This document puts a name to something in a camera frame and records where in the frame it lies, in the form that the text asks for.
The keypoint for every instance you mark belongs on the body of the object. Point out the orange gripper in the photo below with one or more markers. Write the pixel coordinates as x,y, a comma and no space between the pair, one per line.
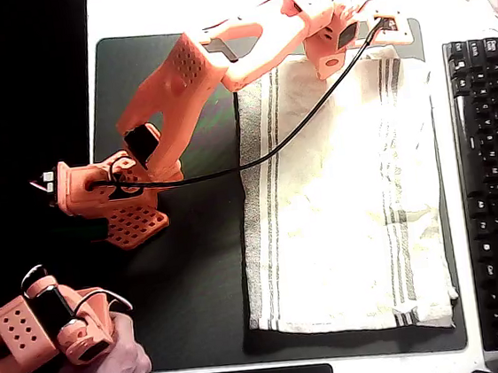
328,63

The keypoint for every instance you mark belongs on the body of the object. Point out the white grey-striped towel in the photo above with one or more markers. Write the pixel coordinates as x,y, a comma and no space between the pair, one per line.
341,212

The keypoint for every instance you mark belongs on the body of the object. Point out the orange leader arm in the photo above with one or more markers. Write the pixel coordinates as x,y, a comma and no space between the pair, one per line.
36,324

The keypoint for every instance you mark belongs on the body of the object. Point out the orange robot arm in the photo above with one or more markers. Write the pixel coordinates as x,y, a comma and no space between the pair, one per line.
177,96

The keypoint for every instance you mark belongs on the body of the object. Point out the person's hand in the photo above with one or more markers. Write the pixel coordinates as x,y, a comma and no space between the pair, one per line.
103,371

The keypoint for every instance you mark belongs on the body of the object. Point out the dark desk mat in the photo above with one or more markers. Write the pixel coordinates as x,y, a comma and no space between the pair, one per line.
206,289

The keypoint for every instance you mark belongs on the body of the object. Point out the orange gripper camera mount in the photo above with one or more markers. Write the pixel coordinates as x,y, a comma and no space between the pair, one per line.
393,31

